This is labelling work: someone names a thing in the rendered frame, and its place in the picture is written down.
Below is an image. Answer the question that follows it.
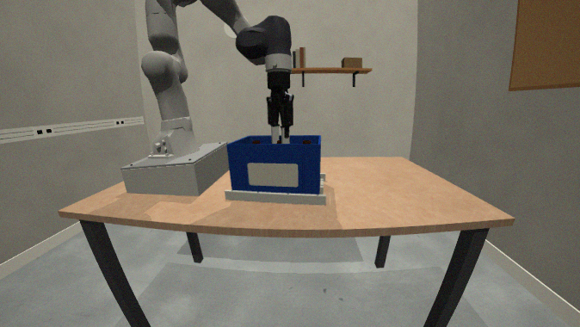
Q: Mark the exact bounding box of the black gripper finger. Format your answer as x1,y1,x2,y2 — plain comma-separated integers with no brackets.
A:
275,91,294,144
266,95,280,144

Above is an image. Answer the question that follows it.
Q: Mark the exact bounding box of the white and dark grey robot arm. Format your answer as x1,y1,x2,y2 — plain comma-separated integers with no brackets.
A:
141,0,292,159

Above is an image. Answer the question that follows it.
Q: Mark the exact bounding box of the blue plastic crate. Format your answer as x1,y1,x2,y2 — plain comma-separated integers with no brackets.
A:
231,135,321,194

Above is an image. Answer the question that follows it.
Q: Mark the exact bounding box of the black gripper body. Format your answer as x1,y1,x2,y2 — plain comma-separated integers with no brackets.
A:
268,71,290,104

